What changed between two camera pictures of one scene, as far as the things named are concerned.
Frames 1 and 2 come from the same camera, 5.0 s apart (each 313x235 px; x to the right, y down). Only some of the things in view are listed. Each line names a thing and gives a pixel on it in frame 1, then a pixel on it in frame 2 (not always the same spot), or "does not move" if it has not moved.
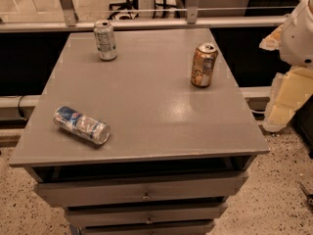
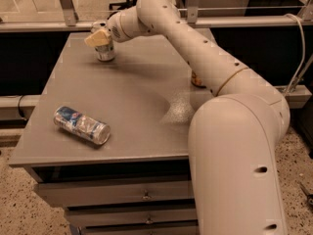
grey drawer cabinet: x=177 y=153 does not move
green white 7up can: x=105 y=39 does not move
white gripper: x=298 y=39 to x=113 y=28
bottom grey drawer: x=149 y=228 does not move
